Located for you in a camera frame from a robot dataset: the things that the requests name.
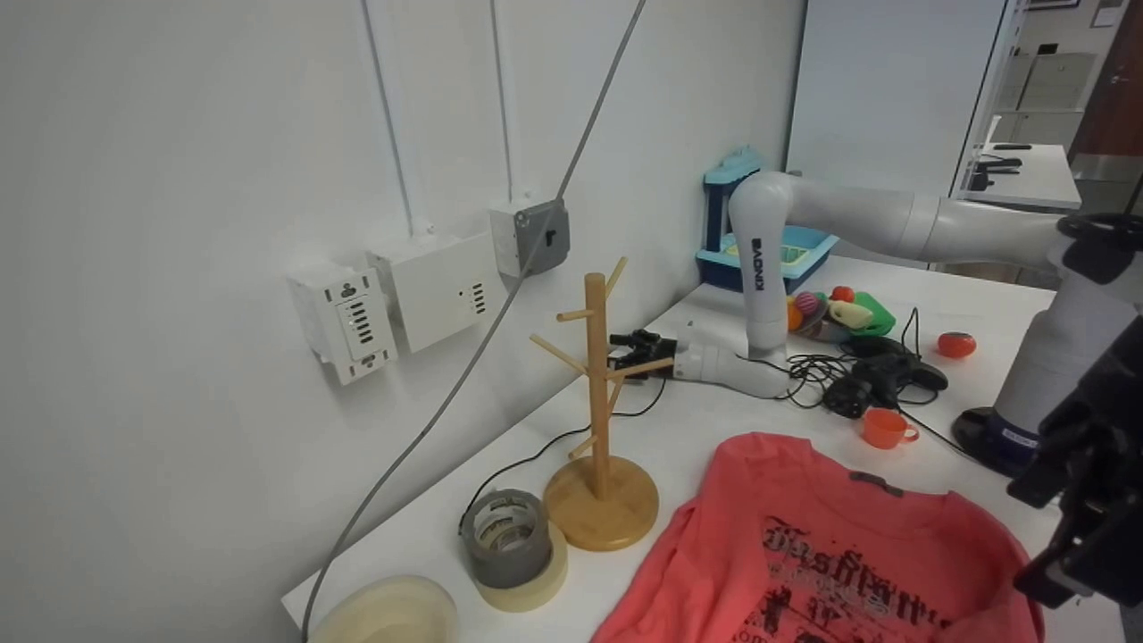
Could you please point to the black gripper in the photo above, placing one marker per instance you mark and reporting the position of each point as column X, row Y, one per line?
column 1103, row 413

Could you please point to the coral printed sweatshirt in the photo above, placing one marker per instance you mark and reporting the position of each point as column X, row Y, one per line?
column 824, row 572

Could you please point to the blue black arm base clamp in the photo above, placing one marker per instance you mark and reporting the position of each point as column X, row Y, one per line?
column 995, row 442

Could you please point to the orange cup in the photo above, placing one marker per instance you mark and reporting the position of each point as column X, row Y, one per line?
column 885, row 429

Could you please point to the small red round object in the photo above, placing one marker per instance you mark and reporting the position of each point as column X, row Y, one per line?
column 955, row 344

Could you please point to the green toy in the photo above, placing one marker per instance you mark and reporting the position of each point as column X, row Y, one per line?
column 878, row 316

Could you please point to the red toy ball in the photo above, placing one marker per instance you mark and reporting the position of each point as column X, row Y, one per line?
column 842, row 296

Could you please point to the orange purple toy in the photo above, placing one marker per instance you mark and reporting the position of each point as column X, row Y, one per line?
column 806, row 311

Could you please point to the white background desk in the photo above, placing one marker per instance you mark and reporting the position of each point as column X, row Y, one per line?
column 1036, row 182

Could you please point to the brown wooden door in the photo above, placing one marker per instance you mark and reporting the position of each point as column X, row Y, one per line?
column 1120, row 83

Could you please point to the wooden mug tree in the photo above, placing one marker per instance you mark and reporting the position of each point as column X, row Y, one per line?
column 594, row 396

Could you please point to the white partition board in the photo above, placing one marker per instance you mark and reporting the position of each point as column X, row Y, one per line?
column 895, row 83

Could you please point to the blue plastic rack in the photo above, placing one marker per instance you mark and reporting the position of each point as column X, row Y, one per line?
column 719, row 182

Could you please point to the beige tape roll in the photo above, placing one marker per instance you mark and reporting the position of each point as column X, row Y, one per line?
column 537, row 594

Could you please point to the grey junction box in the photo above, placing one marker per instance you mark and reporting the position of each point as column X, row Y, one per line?
column 530, row 239

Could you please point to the cream plastic bowl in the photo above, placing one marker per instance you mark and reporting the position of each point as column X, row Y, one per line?
column 379, row 610

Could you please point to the plain white wall box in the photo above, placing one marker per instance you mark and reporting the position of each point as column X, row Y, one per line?
column 432, row 292

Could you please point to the white wall conduit pipe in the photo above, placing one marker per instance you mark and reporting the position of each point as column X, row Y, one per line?
column 386, row 113
column 501, row 102

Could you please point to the white wall socket black markings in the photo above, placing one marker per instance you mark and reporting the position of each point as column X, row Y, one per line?
column 343, row 322

